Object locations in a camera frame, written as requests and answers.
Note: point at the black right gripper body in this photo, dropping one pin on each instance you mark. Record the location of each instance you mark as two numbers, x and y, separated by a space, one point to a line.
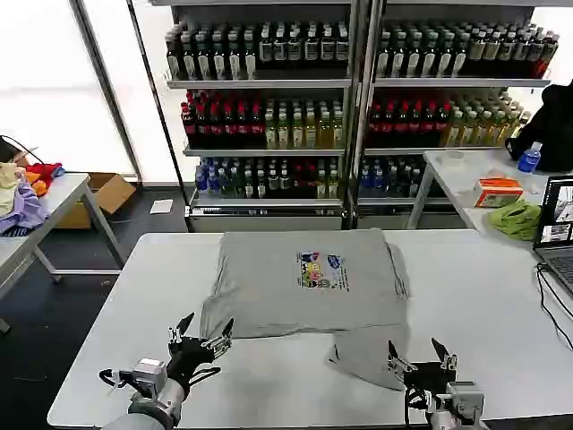
430 378

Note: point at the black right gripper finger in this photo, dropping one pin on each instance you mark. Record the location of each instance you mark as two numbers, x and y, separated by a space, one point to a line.
447 357
398 363

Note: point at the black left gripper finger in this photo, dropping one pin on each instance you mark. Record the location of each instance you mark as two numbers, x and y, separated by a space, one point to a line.
180 330
221 344

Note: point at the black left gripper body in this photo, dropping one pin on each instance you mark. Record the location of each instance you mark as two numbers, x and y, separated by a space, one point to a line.
188 356

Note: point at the grey printed t-shirt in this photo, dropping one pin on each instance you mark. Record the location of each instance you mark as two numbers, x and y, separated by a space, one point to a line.
268 295

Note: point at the white paper sheet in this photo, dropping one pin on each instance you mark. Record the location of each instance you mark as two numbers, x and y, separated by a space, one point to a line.
161 207

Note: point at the green cloth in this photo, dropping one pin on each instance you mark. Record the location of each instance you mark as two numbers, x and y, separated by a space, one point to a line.
515 219

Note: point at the brown cardboard box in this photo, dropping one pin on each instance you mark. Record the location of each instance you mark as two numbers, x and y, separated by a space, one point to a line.
109 190

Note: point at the orange tissue box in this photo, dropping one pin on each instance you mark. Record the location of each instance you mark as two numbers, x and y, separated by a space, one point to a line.
497 192

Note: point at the open grey laptop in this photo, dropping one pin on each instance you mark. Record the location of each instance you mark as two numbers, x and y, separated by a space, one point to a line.
557 224

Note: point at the grey side table with laptop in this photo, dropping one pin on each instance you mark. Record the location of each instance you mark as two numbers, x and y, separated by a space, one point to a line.
452 179

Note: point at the grey side table with clothes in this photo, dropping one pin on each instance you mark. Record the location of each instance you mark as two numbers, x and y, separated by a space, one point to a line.
62 188

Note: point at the purple cloth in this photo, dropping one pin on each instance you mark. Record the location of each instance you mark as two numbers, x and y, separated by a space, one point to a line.
24 203

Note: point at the red orange cloth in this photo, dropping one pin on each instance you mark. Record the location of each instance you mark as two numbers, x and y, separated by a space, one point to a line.
42 172

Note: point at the blue water bottle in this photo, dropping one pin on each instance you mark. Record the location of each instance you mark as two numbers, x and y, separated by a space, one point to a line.
529 159

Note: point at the thin black slanted pole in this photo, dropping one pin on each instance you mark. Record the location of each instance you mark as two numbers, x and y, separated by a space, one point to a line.
159 112

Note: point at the shelf with dark bottles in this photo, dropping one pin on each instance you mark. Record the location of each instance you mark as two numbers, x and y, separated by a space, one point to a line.
268 125
425 121

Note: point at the cream cloth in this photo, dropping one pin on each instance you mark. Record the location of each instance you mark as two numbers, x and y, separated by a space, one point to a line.
6 188

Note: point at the grey window post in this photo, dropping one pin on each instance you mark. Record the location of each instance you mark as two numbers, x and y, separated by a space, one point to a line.
105 85

